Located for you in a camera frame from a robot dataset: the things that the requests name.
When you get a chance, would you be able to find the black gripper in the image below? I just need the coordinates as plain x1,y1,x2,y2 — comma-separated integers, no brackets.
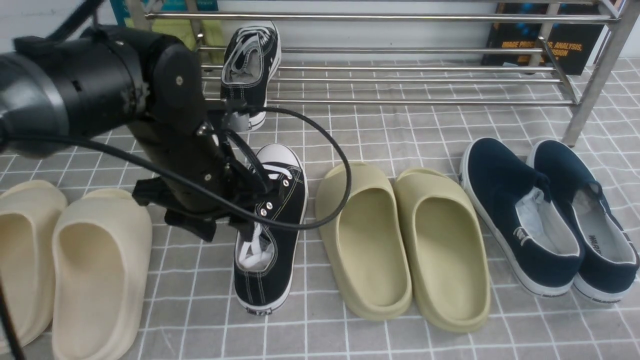
127,35,261,243

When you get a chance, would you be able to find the black canvas sneaker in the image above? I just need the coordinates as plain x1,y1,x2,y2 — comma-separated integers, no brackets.
220,21,282,108
233,143,309,316

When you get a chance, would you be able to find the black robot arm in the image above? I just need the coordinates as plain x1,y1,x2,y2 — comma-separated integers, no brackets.
1,0,269,242

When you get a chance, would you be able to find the left navy slip-on shoe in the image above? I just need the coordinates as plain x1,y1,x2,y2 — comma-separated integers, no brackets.
458,137,585,298

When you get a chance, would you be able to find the navy slip-on shoe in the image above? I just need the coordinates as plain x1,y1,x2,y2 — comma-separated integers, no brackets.
458,137,585,298
526,139,639,305

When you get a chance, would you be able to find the right navy slip-on shoe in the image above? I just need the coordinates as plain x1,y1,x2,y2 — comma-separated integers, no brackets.
526,139,639,305

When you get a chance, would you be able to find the silver metal shoe rack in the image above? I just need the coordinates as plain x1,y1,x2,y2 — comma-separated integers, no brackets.
125,0,639,147

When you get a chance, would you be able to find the left olive green slipper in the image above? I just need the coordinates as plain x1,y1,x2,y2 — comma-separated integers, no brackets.
318,162,412,321

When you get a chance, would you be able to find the olive green slipper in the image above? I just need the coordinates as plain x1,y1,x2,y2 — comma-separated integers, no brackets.
318,162,412,321
393,168,491,333

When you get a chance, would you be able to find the right cream slipper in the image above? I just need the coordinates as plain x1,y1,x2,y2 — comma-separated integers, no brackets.
52,187,153,360

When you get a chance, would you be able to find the cream slipper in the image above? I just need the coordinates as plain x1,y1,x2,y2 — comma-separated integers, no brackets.
52,187,153,360
0,180,68,346

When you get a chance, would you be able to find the grey checkered floor mat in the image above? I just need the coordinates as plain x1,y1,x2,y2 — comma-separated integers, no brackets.
1,58,639,360

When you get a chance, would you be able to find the right olive green slipper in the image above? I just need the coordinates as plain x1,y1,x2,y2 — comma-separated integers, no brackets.
393,168,491,333

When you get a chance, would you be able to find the left cream slipper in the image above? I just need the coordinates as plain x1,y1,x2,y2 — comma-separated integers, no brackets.
0,180,68,346

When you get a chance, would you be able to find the black book orange text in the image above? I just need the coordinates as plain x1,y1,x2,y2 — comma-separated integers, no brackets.
481,2,604,76

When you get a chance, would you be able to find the black cable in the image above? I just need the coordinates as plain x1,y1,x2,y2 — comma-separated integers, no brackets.
0,97,352,360

